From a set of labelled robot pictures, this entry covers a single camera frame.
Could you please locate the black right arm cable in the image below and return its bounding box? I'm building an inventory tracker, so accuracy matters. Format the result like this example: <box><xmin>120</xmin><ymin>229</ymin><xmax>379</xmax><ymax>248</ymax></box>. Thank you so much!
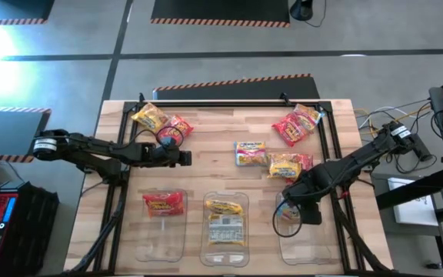
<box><xmin>271</xmin><ymin>196</ymin><xmax>304</xmax><ymax>239</ymax></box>

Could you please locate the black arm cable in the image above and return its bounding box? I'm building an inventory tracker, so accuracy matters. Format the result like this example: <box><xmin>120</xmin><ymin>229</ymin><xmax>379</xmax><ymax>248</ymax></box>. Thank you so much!
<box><xmin>155</xmin><ymin>125</ymin><xmax>186</xmax><ymax>149</ymax></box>
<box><xmin>271</xmin><ymin>196</ymin><xmax>304</xmax><ymax>239</ymax></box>

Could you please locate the black stand base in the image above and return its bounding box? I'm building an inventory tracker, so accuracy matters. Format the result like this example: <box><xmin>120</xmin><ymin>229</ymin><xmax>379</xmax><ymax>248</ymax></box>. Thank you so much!
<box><xmin>288</xmin><ymin>0</ymin><xmax>315</xmax><ymax>22</ymax></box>

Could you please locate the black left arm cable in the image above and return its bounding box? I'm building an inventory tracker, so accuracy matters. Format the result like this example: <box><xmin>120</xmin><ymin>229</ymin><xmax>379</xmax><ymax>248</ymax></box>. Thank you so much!
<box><xmin>155</xmin><ymin>125</ymin><xmax>186</xmax><ymax>149</ymax></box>

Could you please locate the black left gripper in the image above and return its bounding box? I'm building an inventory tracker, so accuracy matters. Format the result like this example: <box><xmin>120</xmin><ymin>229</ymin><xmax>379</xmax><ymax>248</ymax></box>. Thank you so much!
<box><xmin>152</xmin><ymin>145</ymin><xmax>192</xmax><ymax>167</ymax></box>

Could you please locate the yellow creamy chicken ramen packet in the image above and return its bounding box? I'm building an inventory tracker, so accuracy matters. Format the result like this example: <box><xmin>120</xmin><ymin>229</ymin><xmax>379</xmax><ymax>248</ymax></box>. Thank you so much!
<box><xmin>204</xmin><ymin>199</ymin><xmax>245</xmax><ymax>216</ymax></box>
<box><xmin>292</xmin><ymin>102</ymin><xmax>325</xmax><ymax>132</ymax></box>
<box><xmin>266</xmin><ymin>152</ymin><xmax>303</xmax><ymax>182</ymax></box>
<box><xmin>207</xmin><ymin>213</ymin><xmax>246</xmax><ymax>247</ymax></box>
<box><xmin>130</xmin><ymin>102</ymin><xmax>171</xmax><ymax>135</ymax></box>

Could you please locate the black aluminium rig frame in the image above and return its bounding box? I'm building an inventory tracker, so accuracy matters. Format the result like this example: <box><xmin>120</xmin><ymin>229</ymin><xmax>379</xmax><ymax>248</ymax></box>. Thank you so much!
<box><xmin>62</xmin><ymin>92</ymin><xmax>398</xmax><ymax>276</ymax></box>

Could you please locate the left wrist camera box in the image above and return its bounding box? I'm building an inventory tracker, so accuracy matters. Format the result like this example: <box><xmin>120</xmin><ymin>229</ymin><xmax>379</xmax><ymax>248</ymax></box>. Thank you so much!
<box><xmin>158</xmin><ymin>135</ymin><xmax>181</xmax><ymax>153</ymax></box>

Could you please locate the black desk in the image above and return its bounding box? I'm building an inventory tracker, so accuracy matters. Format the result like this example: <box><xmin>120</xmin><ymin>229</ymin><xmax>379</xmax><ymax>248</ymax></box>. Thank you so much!
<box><xmin>374</xmin><ymin>152</ymin><xmax>443</xmax><ymax>272</ymax></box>

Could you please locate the blue-edged chicken ramen packet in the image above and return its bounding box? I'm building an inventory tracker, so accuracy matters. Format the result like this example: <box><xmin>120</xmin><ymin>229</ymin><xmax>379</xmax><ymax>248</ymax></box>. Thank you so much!
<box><xmin>234</xmin><ymin>140</ymin><xmax>269</xmax><ymax>168</ymax></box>
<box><xmin>280</xmin><ymin>205</ymin><xmax>303</xmax><ymax>225</ymax></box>

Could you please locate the white paper sheet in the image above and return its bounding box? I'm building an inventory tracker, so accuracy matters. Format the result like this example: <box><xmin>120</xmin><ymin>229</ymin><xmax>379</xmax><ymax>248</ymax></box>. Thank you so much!
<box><xmin>386</xmin><ymin>176</ymin><xmax>441</xmax><ymax>228</ymax></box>

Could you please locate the clear plastic bin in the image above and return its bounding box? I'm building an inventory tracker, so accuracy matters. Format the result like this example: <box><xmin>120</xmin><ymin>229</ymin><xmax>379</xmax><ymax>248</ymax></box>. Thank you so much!
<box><xmin>275</xmin><ymin>189</ymin><xmax>328</xmax><ymax>266</ymax></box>
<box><xmin>199</xmin><ymin>191</ymin><xmax>250</xmax><ymax>269</ymax></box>
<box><xmin>135</xmin><ymin>187</ymin><xmax>188</xmax><ymax>264</ymax></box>

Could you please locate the black hazard-striped floor mat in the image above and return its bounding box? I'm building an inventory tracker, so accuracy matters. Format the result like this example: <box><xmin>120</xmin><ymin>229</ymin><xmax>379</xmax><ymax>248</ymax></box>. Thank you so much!
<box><xmin>150</xmin><ymin>0</ymin><xmax>291</xmax><ymax>28</ymax></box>
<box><xmin>0</xmin><ymin>0</ymin><xmax>56</xmax><ymax>26</ymax></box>
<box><xmin>152</xmin><ymin>72</ymin><xmax>321</xmax><ymax>102</ymax></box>
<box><xmin>0</xmin><ymin>106</ymin><xmax>52</xmax><ymax>164</ymax></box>

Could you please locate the black power brick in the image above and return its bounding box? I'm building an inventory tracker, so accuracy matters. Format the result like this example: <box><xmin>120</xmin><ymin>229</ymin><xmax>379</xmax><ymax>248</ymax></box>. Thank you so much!
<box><xmin>408</xmin><ymin>133</ymin><xmax>434</xmax><ymax>162</ymax></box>

